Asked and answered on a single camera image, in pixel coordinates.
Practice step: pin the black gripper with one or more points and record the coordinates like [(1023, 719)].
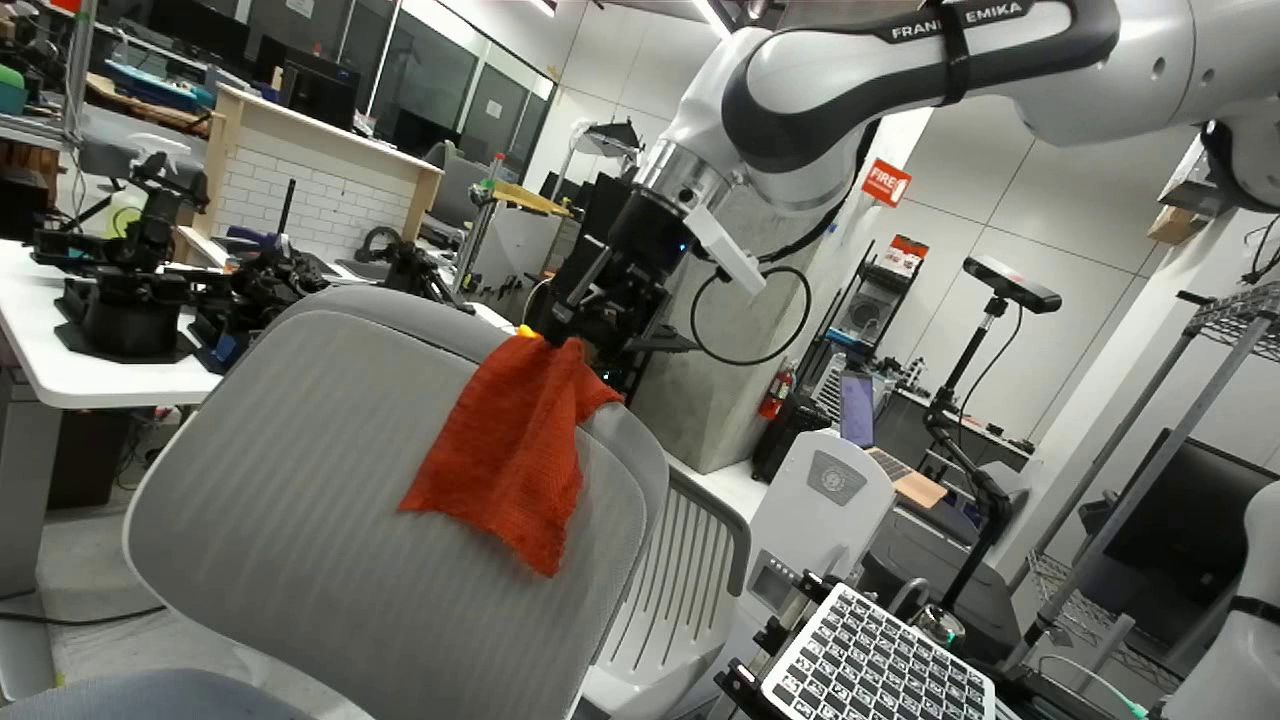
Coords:
[(615, 277)]

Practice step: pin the red cloth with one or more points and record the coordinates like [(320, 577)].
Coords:
[(506, 456)]

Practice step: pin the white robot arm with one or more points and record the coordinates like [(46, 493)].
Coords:
[(782, 110)]

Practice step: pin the white brick backdrop box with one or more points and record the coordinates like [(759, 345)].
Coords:
[(327, 189)]

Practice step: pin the checkerboard calibration board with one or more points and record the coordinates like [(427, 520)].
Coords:
[(858, 663)]

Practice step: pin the white work table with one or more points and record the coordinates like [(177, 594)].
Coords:
[(50, 374)]

